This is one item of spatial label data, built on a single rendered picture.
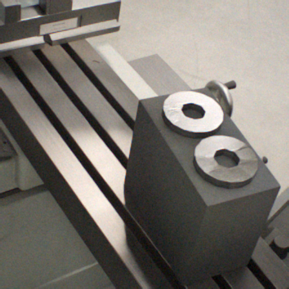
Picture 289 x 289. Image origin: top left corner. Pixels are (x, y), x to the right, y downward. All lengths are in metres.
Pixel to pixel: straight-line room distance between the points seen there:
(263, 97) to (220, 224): 2.00
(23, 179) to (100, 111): 0.20
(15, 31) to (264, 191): 0.65
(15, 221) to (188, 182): 0.60
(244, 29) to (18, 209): 2.08
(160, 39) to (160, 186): 2.12
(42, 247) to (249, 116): 1.42
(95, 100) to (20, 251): 0.43
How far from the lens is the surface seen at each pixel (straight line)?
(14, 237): 1.49
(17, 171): 1.32
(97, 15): 1.43
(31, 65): 1.35
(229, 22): 3.31
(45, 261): 1.62
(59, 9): 1.38
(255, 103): 2.85
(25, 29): 1.37
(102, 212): 1.09
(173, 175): 0.95
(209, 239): 0.95
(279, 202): 1.90
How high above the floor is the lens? 1.74
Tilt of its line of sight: 43 degrees down
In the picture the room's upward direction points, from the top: 11 degrees clockwise
